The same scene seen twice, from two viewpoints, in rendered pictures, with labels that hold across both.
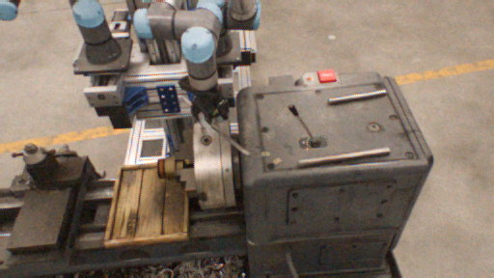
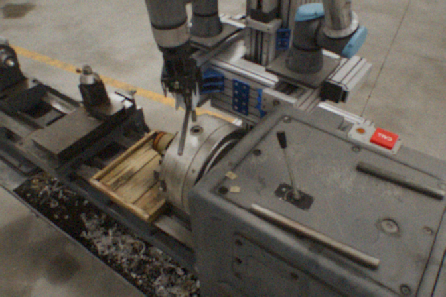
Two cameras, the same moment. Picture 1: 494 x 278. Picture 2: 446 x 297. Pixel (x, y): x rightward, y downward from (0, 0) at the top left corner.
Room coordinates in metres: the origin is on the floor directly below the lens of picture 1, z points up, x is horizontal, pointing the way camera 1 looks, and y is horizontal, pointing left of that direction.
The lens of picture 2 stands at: (0.35, -0.40, 1.92)
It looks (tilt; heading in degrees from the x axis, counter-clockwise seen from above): 44 degrees down; 36
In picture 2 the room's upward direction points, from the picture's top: 1 degrees clockwise
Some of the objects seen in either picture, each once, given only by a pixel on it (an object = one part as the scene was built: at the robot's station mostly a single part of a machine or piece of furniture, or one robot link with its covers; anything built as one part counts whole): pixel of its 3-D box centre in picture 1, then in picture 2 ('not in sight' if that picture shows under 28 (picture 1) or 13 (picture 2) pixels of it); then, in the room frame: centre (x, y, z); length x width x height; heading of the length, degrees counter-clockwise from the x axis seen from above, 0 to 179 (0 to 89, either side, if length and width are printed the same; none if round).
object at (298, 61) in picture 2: (214, 38); (305, 52); (1.55, 0.11, 1.21); 0.15 x 0.15 x 0.10
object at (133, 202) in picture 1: (150, 200); (152, 171); (0.94, 0.39, 0.89); 0.36 x 0.30 x 0.04; 1
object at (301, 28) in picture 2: (213, 13); (312, 24); (1.55, 0.10, 1.33); 0.13 x 0.12 x 0.14; 80
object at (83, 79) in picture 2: (34, 152); (88, 75); (1.01, 0.76, 1.13); 0.08 x 0.08 x 0.03
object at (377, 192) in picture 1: (319, 154); (322, 225); (0.98, -0.27, 1.06); 0.59 x 0.48 x 0.39; 91
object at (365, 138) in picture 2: (319, 83); (372, 144); (1.18, -0.29, 1.23); 0.13 x 0.08 x 0.05; 91
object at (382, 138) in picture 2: (326, 76); (383, 139); (1.19, -0.31, 1.26); 0.06 x 0.06 x 0.02; 1
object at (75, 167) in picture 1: (57, 176); (102, 107); (1.01, 0.74, 0.99); 0.20 x 0.10 x 0.05; 91
